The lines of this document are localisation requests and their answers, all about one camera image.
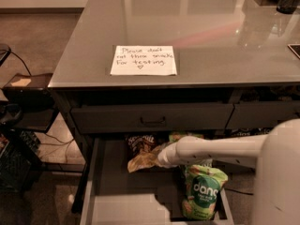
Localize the dark side table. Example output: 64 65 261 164
2 73 58 133

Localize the black floor cable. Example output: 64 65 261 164
224 187 255 197

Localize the open grey middle drawer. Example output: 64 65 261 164
80 137 234 225

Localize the rear green dang snack bag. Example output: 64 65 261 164
169 131 204 143

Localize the black plastic crate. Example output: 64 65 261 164
0 131 41 191

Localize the brown chip bag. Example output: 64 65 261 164
126 134 169 173

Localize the black top drawer handle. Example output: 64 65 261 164
140 116 166 127

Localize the front green dang snack bag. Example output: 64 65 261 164
182 165 228 220

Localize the black cable at left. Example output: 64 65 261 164
0 43 33 77

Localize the white handwritten paper note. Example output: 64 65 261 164
110 45 177 76

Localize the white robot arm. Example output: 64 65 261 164
157 119 300 225

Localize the right dark top drawer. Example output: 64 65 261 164
227 101 300 129

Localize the closed dark top drawer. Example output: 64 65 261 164
71 103 233 134

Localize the dark snack bags right drawer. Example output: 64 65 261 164
230 127 271 137

